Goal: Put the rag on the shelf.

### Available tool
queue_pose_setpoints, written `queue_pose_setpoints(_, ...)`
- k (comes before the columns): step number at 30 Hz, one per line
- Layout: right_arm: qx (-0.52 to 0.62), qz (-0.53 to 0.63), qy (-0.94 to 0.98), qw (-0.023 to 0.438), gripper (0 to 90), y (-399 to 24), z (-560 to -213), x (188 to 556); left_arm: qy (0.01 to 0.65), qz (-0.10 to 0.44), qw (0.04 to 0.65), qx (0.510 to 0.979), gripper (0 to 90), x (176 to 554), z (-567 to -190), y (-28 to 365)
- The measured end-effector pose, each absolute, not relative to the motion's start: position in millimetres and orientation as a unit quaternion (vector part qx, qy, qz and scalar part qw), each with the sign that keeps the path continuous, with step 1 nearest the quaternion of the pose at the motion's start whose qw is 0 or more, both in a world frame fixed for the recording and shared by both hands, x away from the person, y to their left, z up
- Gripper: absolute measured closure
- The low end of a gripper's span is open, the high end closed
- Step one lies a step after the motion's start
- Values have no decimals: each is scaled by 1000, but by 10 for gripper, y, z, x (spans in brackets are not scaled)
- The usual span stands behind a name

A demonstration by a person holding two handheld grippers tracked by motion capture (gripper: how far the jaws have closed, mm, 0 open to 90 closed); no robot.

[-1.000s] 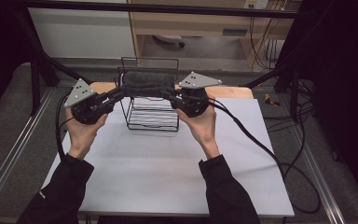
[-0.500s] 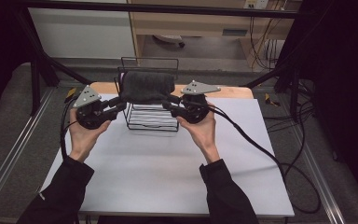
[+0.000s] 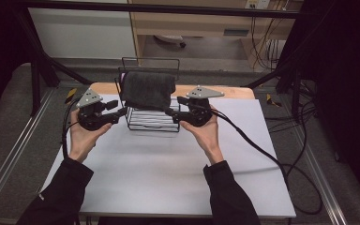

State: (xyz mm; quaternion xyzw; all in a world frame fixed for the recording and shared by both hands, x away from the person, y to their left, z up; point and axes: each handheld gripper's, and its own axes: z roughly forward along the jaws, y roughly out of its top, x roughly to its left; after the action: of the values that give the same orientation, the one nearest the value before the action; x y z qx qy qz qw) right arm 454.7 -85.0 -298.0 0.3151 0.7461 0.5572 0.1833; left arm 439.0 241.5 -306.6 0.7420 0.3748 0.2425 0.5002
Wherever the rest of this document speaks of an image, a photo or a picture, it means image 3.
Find dark grey towel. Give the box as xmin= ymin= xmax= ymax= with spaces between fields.
xmin=119 ymin=70 xmax=177 ymax=112

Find black wire rack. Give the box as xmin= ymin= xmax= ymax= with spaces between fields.
xmin=114 ymin=56 xmax=182 ymax=133

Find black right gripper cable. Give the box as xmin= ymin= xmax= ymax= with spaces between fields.
xmin=210 ymin=108 xmax=323 ymax=216

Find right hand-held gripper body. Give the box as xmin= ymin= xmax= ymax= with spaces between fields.
xmin=183 ymin=85 xmax=226 ymax=128

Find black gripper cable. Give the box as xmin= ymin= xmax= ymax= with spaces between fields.
xmin=61 ymin=97 xmax=81 ymax=159
xmin=210 ymin=108 xmax=323 ymax=216

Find black frame strut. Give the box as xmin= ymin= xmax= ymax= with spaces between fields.
xmin=14 ymin=6 xmax=94 ymax=117
xmin=245 ymin=59 xmax=305 ymax=124

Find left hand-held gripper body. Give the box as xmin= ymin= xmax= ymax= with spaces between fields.
xmin=75 ymin=88 xmax=113 ymax=132

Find person's left hand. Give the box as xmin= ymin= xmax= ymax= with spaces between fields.
xmin=69 ymin=109 xmax=113 ymax=164

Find black frame crossbar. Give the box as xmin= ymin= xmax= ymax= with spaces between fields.
xmin=21 ymin=0 xmax=305 ymax=20

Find white table mat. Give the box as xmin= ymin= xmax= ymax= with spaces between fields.
xmin=40 ymin=93 xmax=297 ymax=218

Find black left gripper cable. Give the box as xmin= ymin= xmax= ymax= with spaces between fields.
xmin=61 ymin=97 xmax=81 ymax=159

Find hanging black cables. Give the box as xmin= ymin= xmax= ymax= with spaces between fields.
xmin=250 ymin=15 xmax=283 ymax=71

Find white cabinet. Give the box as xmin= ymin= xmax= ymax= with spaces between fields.
xmin=27 ymin=7 xmax=138 ymax=60

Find person's right hand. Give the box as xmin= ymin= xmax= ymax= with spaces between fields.
xmin=179 ymin=105 xmax=225 ymax=166

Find black floor cables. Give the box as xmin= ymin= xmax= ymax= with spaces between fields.
xmin=263 ymin=80 xmax=319 ymax=136

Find light wooden desk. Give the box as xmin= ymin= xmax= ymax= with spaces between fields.
xmin=127 ymin=0 xmax=305 ymax=68

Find white power strip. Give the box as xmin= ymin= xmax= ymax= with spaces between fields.
xmin=245 ymin=0 xmax=271 ymax=10

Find white chair base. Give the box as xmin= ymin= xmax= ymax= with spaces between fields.
xmin=154 ymin=34 xmax=188 ymax=49

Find aluminium floor rail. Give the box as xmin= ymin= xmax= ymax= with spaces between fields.
xmin=0 ymin=88 xmax=56 ymax=218
xmin=292 ymin=124 xmax=349 ymax=225

